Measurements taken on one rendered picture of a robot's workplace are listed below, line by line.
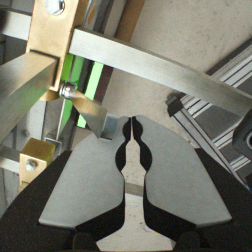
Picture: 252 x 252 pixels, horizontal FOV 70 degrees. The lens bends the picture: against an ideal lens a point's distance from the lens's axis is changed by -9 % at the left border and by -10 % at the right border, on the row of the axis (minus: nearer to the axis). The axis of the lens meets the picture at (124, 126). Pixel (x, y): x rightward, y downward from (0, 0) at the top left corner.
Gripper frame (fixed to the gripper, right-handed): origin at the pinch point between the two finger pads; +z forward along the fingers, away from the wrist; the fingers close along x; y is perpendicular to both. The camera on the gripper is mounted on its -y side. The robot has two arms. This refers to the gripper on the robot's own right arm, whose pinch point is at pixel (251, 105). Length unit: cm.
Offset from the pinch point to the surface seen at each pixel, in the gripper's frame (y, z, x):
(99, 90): -24.3, 11.9, -11.6
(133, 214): 37, 83, -149
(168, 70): -16.7, -3.8, 0.5
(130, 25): -22, 74, -1
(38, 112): -40, 20, -27
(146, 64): -19.4, -3.9, 0.2
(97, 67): -26.1, 11.9, -6.9
